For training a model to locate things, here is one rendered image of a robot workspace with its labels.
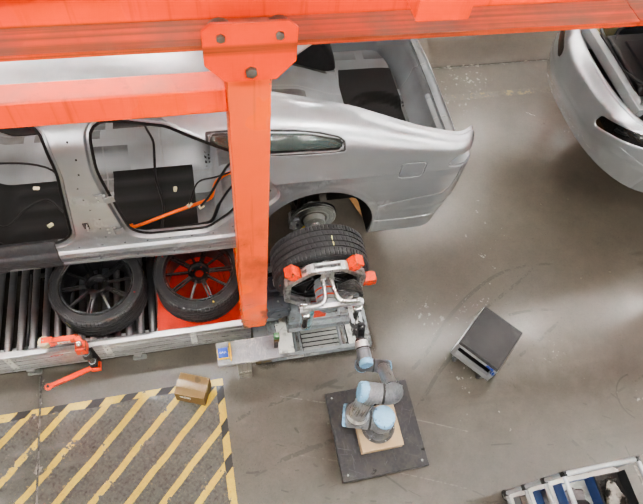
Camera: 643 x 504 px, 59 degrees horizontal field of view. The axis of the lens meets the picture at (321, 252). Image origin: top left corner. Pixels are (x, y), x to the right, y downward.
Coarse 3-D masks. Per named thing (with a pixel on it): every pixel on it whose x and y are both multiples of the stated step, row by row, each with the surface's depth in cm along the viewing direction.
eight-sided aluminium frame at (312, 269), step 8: (312, 264) 355; (320, 264) 356; (328, 264) 357; (336, 264) 359; (344, 264) 357; (304, 272) 360; (312, 272) 353; (320, 272) 355; (328, 272) 357; (352, 272) 364; (360, 272) 369; (288, 280) 363; (360, 280) 377; (288, 288) 365; (288, 296) 377; (296, 296) 389; (344, 296) 395; (296, 304) 391
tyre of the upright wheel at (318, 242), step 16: (320, 224) 364; (336, 224) 367; (288, 240) 366; (304, 240) 359; (320, 240) 358; (336, 240) 361; (352, 240) 368; (272, 256) 376; (288, 256) 360; (304, 256) 354; (320, 256) 354; (336, 256) 358; (272, 272) 377
